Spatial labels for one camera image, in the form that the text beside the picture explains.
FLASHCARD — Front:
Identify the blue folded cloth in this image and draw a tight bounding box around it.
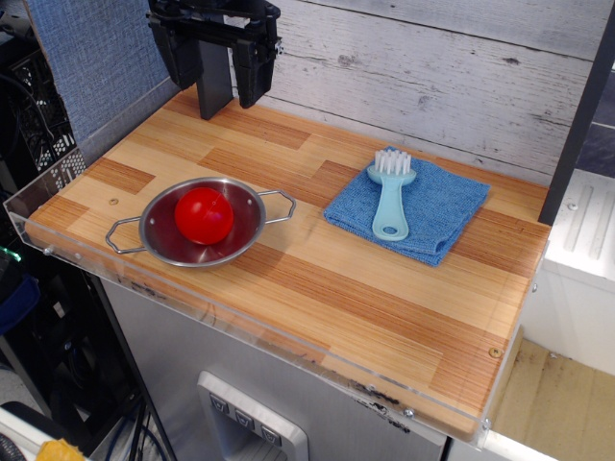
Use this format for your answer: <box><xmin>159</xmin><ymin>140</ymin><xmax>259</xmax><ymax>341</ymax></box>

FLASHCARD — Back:
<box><xmin>324</xmin><ymin>159</ymin><xmax>490</xmax><ymax>267</ymax></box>

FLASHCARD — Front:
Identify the dark grey left post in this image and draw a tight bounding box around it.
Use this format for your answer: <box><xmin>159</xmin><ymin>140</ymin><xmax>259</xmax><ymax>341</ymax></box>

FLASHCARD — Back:
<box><xmin>197</xmin><ymin>41</ymin><xmax>234</xmax><ymax>120</ymax></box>

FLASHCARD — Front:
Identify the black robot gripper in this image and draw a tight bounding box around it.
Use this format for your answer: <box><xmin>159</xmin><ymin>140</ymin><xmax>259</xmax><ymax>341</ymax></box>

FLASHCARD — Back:
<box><xmin>147</xmin><ymin>1</ymin><xmax>282</xmax><ymax>109</ymax></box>

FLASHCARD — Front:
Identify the red ball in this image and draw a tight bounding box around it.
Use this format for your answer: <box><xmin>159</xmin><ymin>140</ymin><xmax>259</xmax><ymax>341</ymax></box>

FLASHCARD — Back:
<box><xmin>174</xmin><ymin>187</ymin><xmax>234</xmax><ymax>245</ymax></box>

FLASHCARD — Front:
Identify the clear acrylic table guard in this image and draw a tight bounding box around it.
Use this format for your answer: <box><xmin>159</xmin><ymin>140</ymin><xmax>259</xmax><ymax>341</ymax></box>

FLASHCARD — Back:
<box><xmin>2</xmin><ymin>61</ymin><xmax>549</xmax><ymax>451</ymax></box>

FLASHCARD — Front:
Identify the dark grey post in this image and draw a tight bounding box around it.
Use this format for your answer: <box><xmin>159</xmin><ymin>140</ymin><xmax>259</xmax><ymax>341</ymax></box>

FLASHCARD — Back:
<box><xmin>197</xmin><ymin>41</ymin><xmax>234</xmax><ymax>120</ymax></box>
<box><xmin>538</xmin><ymin>1</ymin><xmax>614</xmax><ymax>226</ymax></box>

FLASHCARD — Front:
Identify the grey button dispenser panel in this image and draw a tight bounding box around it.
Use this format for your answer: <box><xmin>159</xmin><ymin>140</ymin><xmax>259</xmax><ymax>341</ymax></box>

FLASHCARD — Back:
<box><xmin>197</xmin><ymin>371</ymin><xmax>309</xmax><ymax>460</ymax></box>

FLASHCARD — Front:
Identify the steel bowl with wire handles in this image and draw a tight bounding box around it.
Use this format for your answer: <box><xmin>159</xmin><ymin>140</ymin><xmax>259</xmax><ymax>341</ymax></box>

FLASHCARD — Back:
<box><xmin>106</xmin><ymin>177</ymin><xmax>296</xmax><ymax>269</ymax></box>

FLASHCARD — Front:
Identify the dark grey right post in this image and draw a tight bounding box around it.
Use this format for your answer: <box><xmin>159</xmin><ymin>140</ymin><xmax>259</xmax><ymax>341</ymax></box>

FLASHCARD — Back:
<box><xmin>538</xmin><ymin>1</ymin><xmax>614</xmax><ymax>226</ymax></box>

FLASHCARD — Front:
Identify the light blue dish brush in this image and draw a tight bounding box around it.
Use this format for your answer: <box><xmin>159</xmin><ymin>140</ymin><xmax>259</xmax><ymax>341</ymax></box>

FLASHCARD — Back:
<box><xmin>367</xmin><ymin>147</ymin><xmax>416</xmax><ymax>241</ymax></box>

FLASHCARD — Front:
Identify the white plastic unit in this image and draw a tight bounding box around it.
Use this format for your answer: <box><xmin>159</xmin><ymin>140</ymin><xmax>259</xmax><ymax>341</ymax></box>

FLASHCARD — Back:
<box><xmin>520</xmin><ymin>170</ymin><xmax>614</xmax><ymax>375</ymax></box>

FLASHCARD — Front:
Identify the stainless steel cabinet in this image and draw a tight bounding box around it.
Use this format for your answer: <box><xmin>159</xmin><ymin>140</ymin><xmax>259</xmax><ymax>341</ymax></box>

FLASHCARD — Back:
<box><xmin>102</xmin><ymin>280</ymin><xmax>449</xmax><ymax>460</ymax></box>

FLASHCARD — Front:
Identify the black plastic crate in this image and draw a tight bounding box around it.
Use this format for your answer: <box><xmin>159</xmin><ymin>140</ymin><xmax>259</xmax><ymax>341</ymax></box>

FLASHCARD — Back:
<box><xmin>1</xmin><ymin>38</ymin><xmax>76</xmax><ymax>174</ymax></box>

